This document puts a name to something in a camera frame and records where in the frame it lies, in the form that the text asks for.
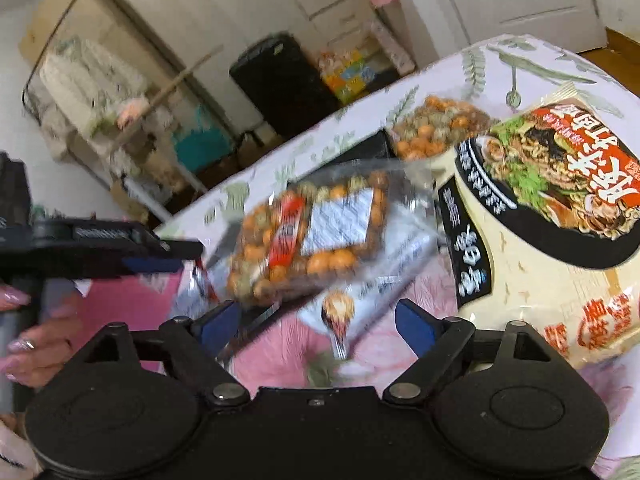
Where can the white wardrobe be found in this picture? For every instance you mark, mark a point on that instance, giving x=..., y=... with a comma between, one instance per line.
x=240, y=5

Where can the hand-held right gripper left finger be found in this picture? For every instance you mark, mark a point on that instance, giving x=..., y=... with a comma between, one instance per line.
x=220, y=321

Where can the black rectangular box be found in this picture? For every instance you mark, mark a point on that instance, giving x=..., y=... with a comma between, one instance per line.
x=350, y=160

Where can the black suitcase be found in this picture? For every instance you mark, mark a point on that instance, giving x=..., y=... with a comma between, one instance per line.
x=280, y=85

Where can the teal bag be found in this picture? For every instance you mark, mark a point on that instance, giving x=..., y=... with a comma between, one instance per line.
x=202, y=137

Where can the light blue snack packet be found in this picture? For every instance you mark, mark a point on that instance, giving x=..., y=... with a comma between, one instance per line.
x=370, y=280

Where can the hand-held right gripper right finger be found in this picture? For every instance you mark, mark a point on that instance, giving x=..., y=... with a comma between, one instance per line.
x=415, y=321

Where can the colourful stacked boxes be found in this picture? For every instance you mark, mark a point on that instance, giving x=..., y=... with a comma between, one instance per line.
x=350, y=75

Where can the person's left hand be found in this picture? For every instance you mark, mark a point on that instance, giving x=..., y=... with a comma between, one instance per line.
x=40, y=350

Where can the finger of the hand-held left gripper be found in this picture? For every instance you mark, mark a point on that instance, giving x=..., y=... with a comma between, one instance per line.
x=115, y=245

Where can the metal clothes drying rack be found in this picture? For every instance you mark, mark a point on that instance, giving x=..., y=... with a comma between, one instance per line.
x=100, y=90

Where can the cream instant noodle packet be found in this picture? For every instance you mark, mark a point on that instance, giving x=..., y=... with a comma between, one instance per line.
x=550, y=220

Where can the clear bag of coated peanuts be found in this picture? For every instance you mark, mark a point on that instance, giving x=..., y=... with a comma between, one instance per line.
x=435, y=125
x=310, y=235

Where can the silver snack packet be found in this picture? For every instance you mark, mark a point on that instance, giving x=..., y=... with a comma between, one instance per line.
x=202, y=285

